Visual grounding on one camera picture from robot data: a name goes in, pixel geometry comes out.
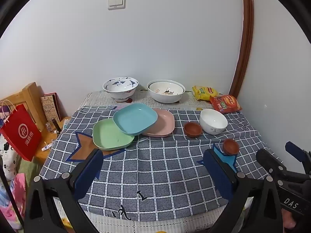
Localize patterned book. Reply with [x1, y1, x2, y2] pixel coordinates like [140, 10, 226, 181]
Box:
[40, 93, 62, 123]

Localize grey checked tablecloth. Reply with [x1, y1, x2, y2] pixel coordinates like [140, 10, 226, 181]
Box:
[38, 105, 283, 223]

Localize red paper shopping bag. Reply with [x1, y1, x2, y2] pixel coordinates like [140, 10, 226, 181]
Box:
[1, 99, 42, 162]

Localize small brown bowl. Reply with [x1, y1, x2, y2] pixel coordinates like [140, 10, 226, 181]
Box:
[222, 139, 240, 156]
[183, 122, 202, 138]

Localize white panda plush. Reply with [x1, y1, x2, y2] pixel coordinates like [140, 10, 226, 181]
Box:
[1, 135, 18, 180]

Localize white wall switch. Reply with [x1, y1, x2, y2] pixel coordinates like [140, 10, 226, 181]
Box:
[107, 0, 125, 10]

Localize pink square plate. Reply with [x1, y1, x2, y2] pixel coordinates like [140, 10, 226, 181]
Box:
[142, 108, 175, 138]

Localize pink floral bag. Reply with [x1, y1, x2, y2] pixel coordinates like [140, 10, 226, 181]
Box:
[0, 173, 26, 231]

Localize right hand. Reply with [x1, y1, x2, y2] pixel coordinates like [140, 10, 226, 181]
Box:
[281, 209, 296, 231]

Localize brown wooden door frame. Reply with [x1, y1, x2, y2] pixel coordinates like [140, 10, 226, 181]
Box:
[229, 0, 254, 98]

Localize red snack bag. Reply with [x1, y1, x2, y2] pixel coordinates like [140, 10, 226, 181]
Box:
[210, 95, 242, 115]

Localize white ceramic bowl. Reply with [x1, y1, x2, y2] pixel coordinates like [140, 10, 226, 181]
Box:
[199, 109, 228, 135]

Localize wooden side table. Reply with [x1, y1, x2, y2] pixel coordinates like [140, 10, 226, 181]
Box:
[33, 127, 57, 166]

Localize dark lipstick tube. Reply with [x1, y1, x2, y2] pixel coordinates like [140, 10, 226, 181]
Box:
[52, 119, 62, 135]

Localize blue crane pattern bowl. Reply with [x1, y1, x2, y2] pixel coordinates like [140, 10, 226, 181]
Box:
[103, 76, 139, 102]

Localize wooden chair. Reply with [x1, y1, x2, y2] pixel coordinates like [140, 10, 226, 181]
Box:
[1, 82, 47, 131]

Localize small glass bottle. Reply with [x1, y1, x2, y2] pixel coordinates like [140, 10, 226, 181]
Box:
[45, 122, 54, 133]

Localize teal square plate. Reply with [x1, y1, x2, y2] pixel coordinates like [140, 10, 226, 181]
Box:
[113, 103, 158, 136]

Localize green square plate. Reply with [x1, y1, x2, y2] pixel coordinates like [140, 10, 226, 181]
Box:
[92, 118, 135, 151]

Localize yellow snack bag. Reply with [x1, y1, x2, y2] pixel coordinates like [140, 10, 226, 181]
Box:
[192, 86, 219, 101]

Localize large white patterned bowl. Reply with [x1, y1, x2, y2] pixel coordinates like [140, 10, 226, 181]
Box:
[147, 79, 186, 104]

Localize small white tube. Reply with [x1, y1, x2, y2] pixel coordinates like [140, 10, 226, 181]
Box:
[41, 143, 52, 151]

